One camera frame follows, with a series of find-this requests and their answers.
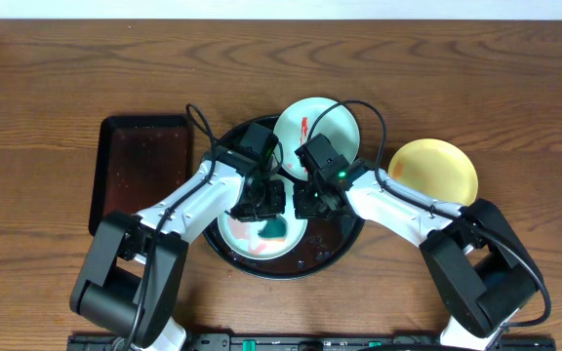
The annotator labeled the green orange sponge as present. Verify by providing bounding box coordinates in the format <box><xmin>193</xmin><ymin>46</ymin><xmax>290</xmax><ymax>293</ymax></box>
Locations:
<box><xmin>258</xmin><ymin>217</ymin><xmax>288</xmax><ymax>242</ymax></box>

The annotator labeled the mint green plate front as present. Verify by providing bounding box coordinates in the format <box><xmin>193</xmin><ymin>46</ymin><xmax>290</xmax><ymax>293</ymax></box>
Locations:
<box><xmin>217</xmin><ymin>175</ymin><xmax>309</xmax><ymax>261</ymax></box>

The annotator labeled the mint green plate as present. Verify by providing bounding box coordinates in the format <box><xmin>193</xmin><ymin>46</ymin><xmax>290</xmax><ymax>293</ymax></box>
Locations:
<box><xmin>273</xmin><ymin>97</ymin><xmax>360</xmax><ymax>180</ymax></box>
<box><xmin>217</xmin><ymin>175</ymin><xmax>309</xmax><ymax>261</ymax></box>

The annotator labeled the yellow plate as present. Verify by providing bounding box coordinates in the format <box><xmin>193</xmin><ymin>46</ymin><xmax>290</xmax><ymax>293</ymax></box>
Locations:
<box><xmin>387</xmin><ymin>138</ymin><xmax>478</xmax><ymax>206</ymax></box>

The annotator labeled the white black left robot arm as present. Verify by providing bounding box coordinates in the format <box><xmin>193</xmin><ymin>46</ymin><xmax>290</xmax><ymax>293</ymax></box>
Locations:
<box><xmin>69</xmin><ymin>146</ymin><xmax>285</xmax><ymax>350</ymax></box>

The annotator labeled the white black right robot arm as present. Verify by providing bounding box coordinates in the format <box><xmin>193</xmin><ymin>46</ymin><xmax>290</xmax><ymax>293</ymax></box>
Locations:
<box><xmin>295</xmin><ymin>154</ymin><xmax>547</xmax><ymax>350</ymax></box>

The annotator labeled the round black tray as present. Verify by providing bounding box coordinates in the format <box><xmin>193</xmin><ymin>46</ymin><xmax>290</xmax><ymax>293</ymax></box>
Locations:
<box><xmin>201</xmin><ymin>114</ymin><xmax>366</xmax><ymax>281</ymax></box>

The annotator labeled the rectangular black tray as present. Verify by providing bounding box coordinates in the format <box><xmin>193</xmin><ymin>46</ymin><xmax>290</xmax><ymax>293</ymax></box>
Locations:
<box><xmin>88</xmin><ymin>114</ymin><xmax>193</xmax><ymax>235</ymax></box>

